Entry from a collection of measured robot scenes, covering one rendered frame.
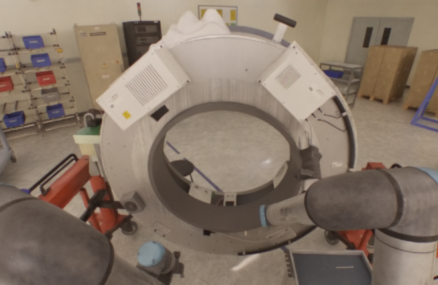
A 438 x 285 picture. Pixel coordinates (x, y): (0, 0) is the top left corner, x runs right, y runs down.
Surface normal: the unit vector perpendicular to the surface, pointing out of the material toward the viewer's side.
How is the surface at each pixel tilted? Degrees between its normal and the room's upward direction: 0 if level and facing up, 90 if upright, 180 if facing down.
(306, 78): 90
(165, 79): 90
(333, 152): 90
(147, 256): 20
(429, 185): 32
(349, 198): 55
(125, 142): 90
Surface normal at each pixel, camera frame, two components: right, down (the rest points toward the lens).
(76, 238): 0.79, -0.54
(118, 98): -0.07, 0.47
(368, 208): -0.44, 0.04
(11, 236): 0.29, -0.48
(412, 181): 0.01, -0.64
